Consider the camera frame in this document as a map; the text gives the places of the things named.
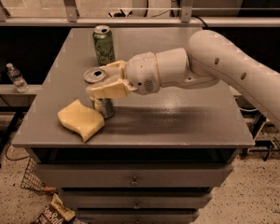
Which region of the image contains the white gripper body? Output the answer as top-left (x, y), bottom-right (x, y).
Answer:
top-left (124, 52), bottom-right (161, 95)

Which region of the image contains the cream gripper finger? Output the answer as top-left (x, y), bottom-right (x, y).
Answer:
top-left (101, 60), bottom-right (126, 78)
top-left (86, 77), bottom-right (137, 99)

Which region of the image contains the silver redbull can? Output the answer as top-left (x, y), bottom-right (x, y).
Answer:
top-left (83, 67), bottom-right (115, 119)

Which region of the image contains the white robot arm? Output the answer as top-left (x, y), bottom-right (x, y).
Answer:
top-left (86, 30), bottom-right (280, 131)

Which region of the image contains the green soda can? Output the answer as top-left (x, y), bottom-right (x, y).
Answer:
top-left (92, 25), bottom-right (115, 65)

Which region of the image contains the yellow sponge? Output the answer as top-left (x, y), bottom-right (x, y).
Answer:
top-left (58, 100), bottom-right (105, 142)

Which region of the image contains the grey drawer cabinet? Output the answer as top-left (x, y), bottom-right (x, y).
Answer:
top-left (13, 28), bottom-right (253, 224)

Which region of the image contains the plastic water bottle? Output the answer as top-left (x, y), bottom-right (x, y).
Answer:
top-left (7, 63), bottom-right (29, 93)

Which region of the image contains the snack chip bag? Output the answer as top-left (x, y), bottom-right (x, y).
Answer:
top-left (30, 194), bottom-right (76, 224)

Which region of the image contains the black table leg stand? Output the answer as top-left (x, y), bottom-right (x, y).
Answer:
top-left (0, 112), bottom-right (23, 169)

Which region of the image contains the yellow metal stand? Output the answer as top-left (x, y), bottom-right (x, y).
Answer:
top-left (250, 115), bottom-right (280, 161)

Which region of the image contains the metal railing frame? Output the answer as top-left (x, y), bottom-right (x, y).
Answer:
top-left (0, 0), bottom-right (280, 28)

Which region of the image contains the wire mesh basket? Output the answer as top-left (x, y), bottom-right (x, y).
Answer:
top-left (21, 158), bottom-right (49, 194)

